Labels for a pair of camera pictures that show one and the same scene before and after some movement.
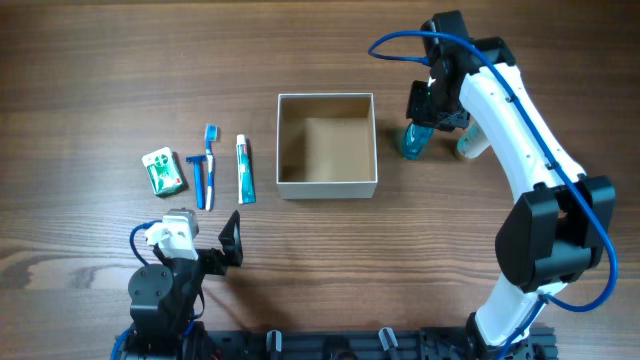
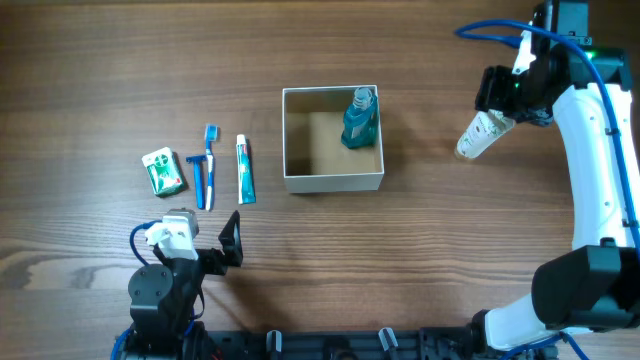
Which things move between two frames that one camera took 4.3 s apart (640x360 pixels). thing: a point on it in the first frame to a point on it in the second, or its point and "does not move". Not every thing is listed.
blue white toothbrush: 211,131 does not move
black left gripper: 217,262 does not move
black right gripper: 414,110 to 489,96
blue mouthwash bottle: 416,137 to 360,122
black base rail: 420,344 does not move
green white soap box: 165,170 does not move
